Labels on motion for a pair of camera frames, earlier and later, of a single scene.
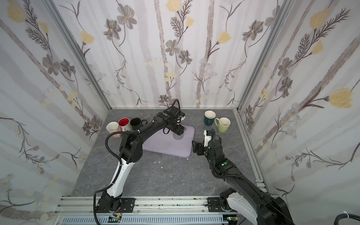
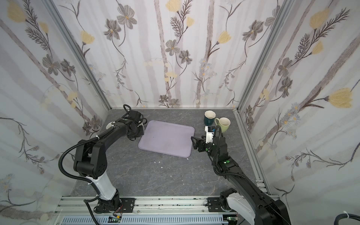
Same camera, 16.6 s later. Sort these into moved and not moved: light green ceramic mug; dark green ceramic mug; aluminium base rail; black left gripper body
Moved: black left gripper body
Not moved: aluminium base rail; light green ceramic mug; dark green ceramic mug
